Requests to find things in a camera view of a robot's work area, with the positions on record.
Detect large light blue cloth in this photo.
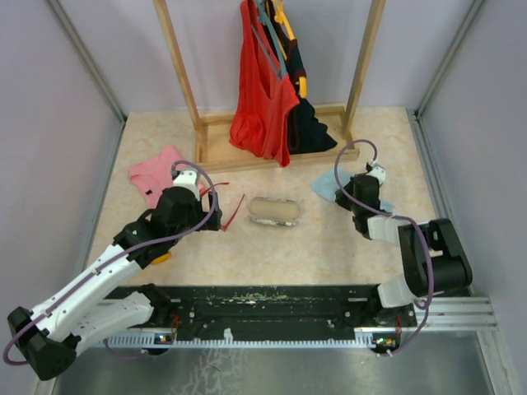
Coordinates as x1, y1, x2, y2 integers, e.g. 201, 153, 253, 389
310, 167, 354, 202

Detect red sunglasses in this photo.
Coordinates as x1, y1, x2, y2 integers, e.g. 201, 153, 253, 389
201, 180, 246, 233

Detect map print glasses case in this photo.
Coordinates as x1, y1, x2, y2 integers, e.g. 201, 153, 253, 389
248, 197, 301, 226

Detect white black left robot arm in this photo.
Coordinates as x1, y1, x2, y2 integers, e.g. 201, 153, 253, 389
7, 187, 222, 381

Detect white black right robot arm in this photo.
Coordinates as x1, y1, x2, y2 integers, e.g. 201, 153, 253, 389
335, 174, 473, 326

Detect yellow sunglasses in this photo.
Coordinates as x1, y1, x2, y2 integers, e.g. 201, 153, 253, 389
151, 252, 172, 265

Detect small light blue cloth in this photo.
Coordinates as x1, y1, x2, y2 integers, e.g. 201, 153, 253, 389
380, 199, 394, 212

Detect pink folded t-shirt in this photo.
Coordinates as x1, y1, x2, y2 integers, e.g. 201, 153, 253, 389
128, 145, 184, 209

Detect wooden clothes rack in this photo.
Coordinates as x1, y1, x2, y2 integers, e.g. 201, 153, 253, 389
154, 1, 385, 172

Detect dark navy garment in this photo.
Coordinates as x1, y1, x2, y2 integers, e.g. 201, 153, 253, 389
283, 24, 338, 156

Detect red tank top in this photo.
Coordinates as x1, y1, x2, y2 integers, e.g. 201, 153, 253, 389
230, 1, 299, 167

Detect yellow clothes hanger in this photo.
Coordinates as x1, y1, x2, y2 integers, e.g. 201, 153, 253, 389
266, 1, 308, 99

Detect grey clothes hanger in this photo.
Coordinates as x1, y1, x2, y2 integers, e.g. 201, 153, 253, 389
254, 1, 287, 80

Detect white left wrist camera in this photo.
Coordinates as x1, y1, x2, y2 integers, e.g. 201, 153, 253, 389
172, 168, 199, 193

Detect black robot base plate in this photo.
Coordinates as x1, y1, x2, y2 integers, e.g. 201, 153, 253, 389
139, 285, 417, 342

